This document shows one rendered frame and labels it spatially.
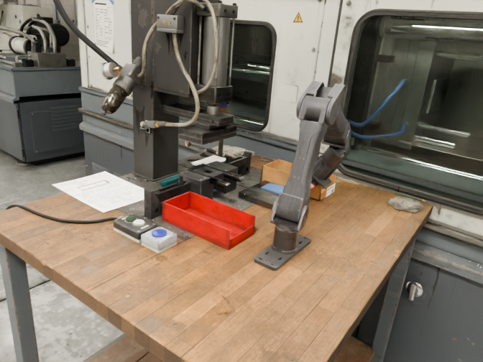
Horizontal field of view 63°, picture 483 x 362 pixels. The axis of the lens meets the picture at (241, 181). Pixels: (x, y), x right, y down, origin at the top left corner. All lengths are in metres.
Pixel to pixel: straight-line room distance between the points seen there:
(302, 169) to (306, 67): 0.87
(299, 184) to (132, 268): 0.45
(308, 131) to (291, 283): 0.38
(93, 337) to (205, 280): 1.30
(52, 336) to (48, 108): 2.65
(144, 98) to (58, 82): 2.98
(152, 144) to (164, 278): 0.63
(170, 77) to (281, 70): 0.69
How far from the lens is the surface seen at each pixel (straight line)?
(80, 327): 2.24
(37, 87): 4.29
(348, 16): 1.68
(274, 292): 0.92
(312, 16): 1.81
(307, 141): 1.01
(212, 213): 1.20
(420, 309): 1.85
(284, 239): 1.02
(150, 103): 1.41
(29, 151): 4.37
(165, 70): 1.34
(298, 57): 1.83
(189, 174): 1.31
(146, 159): 1.48
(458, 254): 1.71
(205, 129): 1.26
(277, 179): 1.48
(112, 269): 0.99
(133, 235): 1.09
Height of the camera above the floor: 1.44
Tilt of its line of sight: 21 degrees down
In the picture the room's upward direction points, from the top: 5 degrees clockwise
